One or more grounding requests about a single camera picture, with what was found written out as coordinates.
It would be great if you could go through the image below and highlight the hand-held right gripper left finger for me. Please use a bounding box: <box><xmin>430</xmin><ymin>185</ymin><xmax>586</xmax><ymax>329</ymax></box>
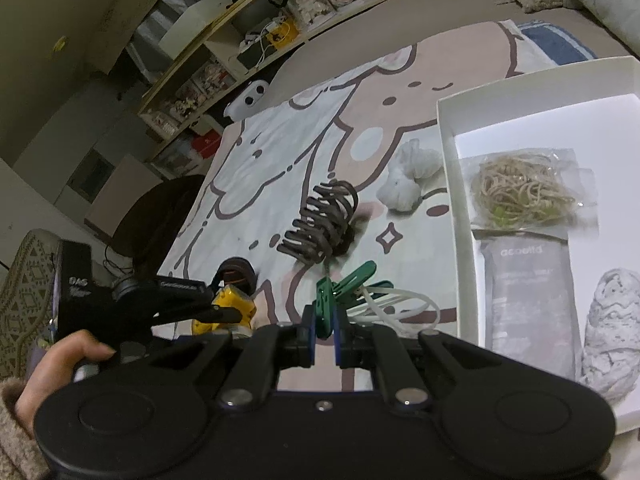
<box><xmin>100</xmin><ymin>310</ymin><xmax>317</xmax><ymax>410</ymax></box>

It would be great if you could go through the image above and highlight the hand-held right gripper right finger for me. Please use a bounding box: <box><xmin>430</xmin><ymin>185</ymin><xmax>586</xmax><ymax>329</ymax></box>
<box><xmin>334</xmin><ymin>307</ymin><xmax>576</xmax><ymax>408</ymax></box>

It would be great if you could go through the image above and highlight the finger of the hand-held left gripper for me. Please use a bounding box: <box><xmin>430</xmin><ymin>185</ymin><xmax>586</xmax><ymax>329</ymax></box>
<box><xmin>152</xmin><ymin>275</ymin><xmax>222</xmax><ymax>308</ymax></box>
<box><xmin>150</xmin><ymin>306</ymin><xmax>242</xmax><ymax>328</ymax></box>

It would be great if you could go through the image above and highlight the yellow headlamp with black strap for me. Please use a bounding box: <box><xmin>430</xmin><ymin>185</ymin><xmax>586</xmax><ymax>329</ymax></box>
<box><xmin>192</xmin><ymin>257</ymin><xmax>261</xmax><ymax>336</ymax></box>

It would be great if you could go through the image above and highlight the green clothes peg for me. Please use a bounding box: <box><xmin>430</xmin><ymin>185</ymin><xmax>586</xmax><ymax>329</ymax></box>
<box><xmin>312</xmin><ymin>260</ymin><xmax>396</xmax><ymax>338</ymax></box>

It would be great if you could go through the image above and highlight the grey wet wipes packet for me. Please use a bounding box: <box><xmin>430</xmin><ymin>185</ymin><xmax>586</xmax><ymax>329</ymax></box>
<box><xmin>480</xmin><ymin>232</ymin><xmax>583</xmax><ymax>378</ymax></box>

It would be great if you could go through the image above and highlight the clear bag of rubber bands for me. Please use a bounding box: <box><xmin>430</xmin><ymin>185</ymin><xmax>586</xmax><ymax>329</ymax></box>
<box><xmin>459</xmin><ymin>147</ymin><xmax>601</xmax><ymax>233</ymax></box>

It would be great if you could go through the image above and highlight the white shallow cardboard box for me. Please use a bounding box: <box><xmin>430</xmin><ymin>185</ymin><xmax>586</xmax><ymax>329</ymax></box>
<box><xmin>436</xmin><ymin>56</ymin><xmax>640</xmax><ymax>436</ymax></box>

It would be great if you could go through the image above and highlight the white lace roll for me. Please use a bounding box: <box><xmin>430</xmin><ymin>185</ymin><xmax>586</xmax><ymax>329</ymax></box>
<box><xmin>580</xmin><ymin>267</ymin><xmax>640</xmax><ymax>403</ymax></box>

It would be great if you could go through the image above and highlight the person's left forearm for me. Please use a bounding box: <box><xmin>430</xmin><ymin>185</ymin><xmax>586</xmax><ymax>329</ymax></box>
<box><xmin>0</xmin><ymin>375</ymin><xmax>53</xmax><ymax>480</ymax></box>

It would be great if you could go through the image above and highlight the person's left hand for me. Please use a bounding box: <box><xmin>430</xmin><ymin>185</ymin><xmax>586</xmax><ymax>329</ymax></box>
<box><xmin>15</xmin><ymin>331</ymin><xmax>115</xmax><ymax>423</ymax></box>

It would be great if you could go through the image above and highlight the patterned beige cloth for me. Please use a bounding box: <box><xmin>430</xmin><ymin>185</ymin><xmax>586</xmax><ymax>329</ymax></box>
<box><xmin>0</xmin><ymin>230</ymin><xmax>63</xmax><ymax>381</ymax></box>

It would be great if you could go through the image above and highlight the black floor cushion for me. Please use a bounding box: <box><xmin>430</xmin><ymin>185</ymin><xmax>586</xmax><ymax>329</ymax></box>
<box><xmin>112</xmin><ymin>175</ymin><xmax>206</xmax><ymax>281</ymax></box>

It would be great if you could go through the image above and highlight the light wooden board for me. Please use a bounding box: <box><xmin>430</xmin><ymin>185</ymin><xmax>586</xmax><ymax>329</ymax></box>
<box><xmin>82</xmin><ymin>152</ymin><xmax>163</xmax><ymax>233</ymax></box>

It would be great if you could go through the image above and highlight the black spiral hair curler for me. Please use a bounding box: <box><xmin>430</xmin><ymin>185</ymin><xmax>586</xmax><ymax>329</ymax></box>
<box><xmin>276</xmin><ymin>180</ymin><xmax>358</xmax><ymax>266</ymax></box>

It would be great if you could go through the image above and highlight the clear plastic storage bin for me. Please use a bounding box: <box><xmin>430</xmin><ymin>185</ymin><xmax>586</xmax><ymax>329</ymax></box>
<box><xmin>150</xmin><ymin>135</ymin><xmax>201</xmax><ymax>178</ymax></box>

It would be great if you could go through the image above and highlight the red storage box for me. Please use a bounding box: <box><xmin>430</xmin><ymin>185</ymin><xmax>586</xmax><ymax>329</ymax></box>
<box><xmin>192</xmin><ymin>130</ymin><xmax>223</xmax><ymax>158</ymax></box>

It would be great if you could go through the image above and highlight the white crumpled tissue wad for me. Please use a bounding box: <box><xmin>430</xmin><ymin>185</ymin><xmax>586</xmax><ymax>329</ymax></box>
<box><xmin>377</xmin><ymin>139</ymin><xmax>443</xmax><ymax>211</ymax></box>

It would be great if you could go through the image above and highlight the white space heater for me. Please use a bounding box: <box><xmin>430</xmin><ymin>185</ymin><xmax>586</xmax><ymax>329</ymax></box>
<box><xmin>225</xmin><ymin>79</ymin><xmax>268</xmax><ymax>121</ymax></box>

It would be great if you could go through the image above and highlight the cartoon printed blanket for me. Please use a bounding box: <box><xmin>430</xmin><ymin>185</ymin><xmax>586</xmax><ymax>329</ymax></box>
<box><xmin>135</xmin><ymin>20</ymin><xmax>640</xmax><ymax>461</ymax></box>

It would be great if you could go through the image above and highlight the black box on shelf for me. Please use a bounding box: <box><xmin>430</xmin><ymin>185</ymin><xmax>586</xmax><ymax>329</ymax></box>
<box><xmin>236</xmin><ymin>35</ymin><xmax>273</xmax><ymax>71</ymax></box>

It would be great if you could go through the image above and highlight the white storage box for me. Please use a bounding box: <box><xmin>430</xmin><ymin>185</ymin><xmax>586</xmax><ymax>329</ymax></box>
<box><xmin>157</xmin><ymin>0</ymin><xmax>236</xmax><ymax>61</ymax></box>

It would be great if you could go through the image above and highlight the grey curtain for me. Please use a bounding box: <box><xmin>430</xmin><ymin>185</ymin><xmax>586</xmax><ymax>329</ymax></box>
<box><xmin>125</xmin><ymin>0</ymin><xmax>301</xmax><ymax>81</ymax></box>

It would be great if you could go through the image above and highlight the wooden bedside shelf unit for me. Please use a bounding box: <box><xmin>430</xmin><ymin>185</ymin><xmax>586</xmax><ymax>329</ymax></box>
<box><xmin>137</xmin><ymin>0</ymin><xmax>401</xmax><ymax>161</ymax></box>

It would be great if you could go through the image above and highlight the yellow bear box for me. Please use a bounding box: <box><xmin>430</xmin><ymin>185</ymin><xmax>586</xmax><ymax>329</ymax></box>
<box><xmin>265</xmin><ymin>17</ymin><xmax>300</xmax><ymax>51</ymax></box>

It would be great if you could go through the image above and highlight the beige bed mattress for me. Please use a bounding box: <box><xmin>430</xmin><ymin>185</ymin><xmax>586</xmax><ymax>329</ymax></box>
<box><xmin>270</xmin><ymin>0</ymin><xmax>640</xmax><ymax>106</ymax></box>

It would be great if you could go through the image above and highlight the white cord loop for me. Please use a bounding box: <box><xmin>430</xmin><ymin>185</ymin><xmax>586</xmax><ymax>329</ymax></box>
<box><xmin>350</xmin><ymin>282</ymin><xmax>441</xmax><ymax>333</ymax></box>

